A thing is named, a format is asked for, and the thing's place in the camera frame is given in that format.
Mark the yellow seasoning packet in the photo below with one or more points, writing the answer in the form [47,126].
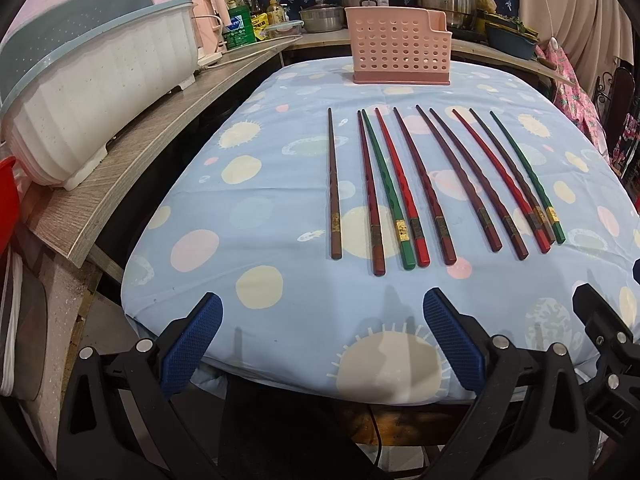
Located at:
[260,22]

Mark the pink electric kettle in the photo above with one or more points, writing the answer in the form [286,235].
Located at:
[209,19]

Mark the wooden side shelf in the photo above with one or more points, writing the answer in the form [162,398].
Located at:
[69,222]

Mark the blue plastic basin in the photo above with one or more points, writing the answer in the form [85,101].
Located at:
[510,41]

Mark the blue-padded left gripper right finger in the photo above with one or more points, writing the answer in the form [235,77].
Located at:
[460,337]

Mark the blue polka dot tablecloth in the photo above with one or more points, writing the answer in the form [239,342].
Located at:
[249,220]

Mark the blue-grey dish rack lid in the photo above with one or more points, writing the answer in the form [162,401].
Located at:
[39,37]

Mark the pink floral apron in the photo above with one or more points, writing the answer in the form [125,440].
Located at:
[572,100]

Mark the white dish rack bin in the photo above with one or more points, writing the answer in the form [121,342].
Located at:
[58,117]

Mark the beige curtain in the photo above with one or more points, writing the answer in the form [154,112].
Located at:
[594,34]

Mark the dark maroon wavy chopstick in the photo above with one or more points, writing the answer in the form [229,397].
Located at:
[515,237]

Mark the dark red chopstick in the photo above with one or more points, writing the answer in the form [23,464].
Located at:
[445,242]
[377,250]

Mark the brown chopstick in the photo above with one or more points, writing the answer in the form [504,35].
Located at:
[335,216]
[522,183]

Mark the green chopstick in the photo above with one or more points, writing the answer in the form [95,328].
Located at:
[549,212]
[390,192]

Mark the green canister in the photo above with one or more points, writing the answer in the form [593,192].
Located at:
[240,31]

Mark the oil bottle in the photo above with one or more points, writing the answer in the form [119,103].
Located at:
[275,13]

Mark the yellow colander with greens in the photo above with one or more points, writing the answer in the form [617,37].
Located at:
[483,18]

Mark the small steel pot with lid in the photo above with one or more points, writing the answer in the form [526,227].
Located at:
[323,17]

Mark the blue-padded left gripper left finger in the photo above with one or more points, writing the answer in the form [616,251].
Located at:
[185,341]

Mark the red plastic object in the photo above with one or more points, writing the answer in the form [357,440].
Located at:
[9,202]

